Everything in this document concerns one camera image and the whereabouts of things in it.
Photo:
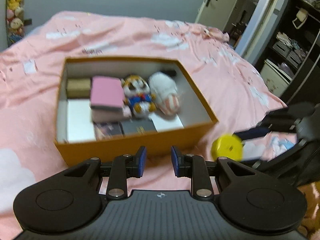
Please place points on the white black-eared plush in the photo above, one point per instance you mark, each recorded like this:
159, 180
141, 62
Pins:
166, 93

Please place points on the pink cloud-print bedsheet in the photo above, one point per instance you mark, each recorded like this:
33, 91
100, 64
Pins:
44, 198

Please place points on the black rectangular box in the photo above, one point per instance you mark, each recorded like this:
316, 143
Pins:
137, 126

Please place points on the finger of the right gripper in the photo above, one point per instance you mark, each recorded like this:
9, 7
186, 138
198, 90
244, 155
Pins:
252, 132
266, 149

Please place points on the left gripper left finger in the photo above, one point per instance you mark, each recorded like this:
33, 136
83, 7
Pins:
122, 168

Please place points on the orange cardboard storage box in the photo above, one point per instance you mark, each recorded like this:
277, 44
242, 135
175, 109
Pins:
75, 136

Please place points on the red panda sailor plush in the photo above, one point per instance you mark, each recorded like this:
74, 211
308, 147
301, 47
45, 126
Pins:
138, 96

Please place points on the dark photo card box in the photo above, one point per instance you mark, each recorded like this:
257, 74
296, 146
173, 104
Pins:
107, 130

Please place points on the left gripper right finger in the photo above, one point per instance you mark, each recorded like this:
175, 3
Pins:
193, 167

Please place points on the dark wardrobe shelf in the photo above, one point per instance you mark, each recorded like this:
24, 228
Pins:
289, 65

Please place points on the small gold box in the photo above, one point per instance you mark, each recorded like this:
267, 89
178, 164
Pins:
78, 88

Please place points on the yellow round toy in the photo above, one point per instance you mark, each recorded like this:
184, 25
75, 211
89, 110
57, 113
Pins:
227, 145

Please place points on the white door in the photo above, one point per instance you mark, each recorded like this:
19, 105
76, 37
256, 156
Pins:
215, 13

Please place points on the pink notebook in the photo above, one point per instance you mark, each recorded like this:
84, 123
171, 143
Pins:
106, 93

